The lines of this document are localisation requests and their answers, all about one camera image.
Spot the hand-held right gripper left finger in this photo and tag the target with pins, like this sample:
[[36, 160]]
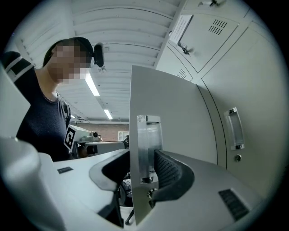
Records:
[[106, 171]]

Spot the black head-worn camera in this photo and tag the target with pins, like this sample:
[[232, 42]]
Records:
[[99, 55]]

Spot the grey metal locker cabinet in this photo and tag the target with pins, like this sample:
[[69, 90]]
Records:
[[248, 79]]

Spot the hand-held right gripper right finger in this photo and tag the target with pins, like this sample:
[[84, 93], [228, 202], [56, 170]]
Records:
[[176, 176]]

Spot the white paper notice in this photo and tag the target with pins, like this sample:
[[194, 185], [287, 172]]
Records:
[[180, 29]]

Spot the long ceiling light strip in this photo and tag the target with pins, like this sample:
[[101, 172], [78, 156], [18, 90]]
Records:
[[91, 84], [108, 114]]

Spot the key with dark tag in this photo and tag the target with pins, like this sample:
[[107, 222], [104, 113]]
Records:
[[212, 2], [185, 50]]

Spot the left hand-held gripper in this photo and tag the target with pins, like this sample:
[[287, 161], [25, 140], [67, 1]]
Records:
[[74, 136]]

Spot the grey metal locker door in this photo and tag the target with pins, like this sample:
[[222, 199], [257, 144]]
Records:
[[171, 101]]

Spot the person's upper body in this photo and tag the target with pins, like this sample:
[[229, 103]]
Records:
[[43, 117]]

